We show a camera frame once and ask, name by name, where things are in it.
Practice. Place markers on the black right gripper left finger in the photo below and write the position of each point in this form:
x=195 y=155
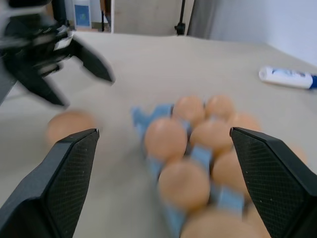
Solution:
x=47 y=188

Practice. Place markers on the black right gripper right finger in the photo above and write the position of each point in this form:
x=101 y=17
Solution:
x=275 y=188

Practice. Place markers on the blue egg carton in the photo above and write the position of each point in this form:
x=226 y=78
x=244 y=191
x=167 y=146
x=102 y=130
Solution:
x=201 y=153

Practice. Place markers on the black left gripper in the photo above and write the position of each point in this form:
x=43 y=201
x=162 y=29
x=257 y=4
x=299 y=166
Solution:
x=29 y=49

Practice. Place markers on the black tripod stand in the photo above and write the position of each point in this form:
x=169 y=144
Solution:
x=180 y=19

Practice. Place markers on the black pole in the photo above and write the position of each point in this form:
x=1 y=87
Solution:
x=60 y=11

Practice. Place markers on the white tube with blue cap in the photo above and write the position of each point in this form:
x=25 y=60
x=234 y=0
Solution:
x=284 y=77

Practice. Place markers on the brown egg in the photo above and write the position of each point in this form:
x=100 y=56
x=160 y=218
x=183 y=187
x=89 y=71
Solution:
x=188 y=109
x=184 y=186
x=219 y=106
x=227 y=171
x=223 y=225
x=210 y=136
x=67 y=125
x=298 y=153
x=245 y=121
x=166 y=138

